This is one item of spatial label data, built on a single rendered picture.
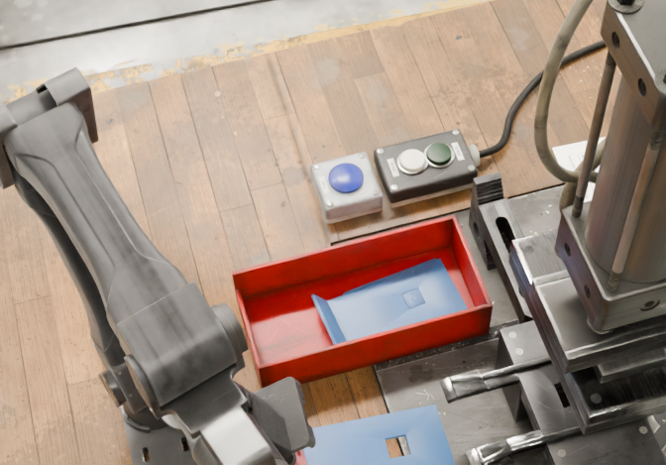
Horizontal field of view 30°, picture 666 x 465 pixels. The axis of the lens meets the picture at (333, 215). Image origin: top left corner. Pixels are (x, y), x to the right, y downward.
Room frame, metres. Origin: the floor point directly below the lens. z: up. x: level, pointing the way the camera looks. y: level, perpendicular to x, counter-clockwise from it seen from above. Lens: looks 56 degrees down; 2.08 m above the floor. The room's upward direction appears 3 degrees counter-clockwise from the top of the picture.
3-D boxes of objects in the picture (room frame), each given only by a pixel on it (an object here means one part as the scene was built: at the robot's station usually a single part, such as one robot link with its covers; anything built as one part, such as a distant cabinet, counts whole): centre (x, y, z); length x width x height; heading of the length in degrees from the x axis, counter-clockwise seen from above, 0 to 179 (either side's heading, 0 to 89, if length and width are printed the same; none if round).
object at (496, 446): (0.46, -0.15, 0.98); 0.07 x 0.02 x 0.01; 103
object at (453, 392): (0.54, -0.13, 0.98); 0.07 x 0.02 x 0.01; 103
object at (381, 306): (0.67, -0.06, 0.92); 0.15 x 0.07 x 0.03; 110
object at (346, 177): (0.83, -0.02, 0.93); 0.04 x 0.04 x 0.02
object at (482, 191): (0.75, -0.17, 0.95); 0.06 x 0.03 x 0.09; 13
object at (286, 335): (0.66, -0.02, 0.93); 0.25 x 0.12 x 0.06; 103
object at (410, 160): (0.85, -0.09, 0.93); 0.03 x 0.03 x 0.02
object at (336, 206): (0.83, -0.02, 0.90); 0.07 x 0.07 x 0.06; 13
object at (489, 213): (0.68, -0.19, 0.95); 0.15 x 0.03 x 0.10; 13
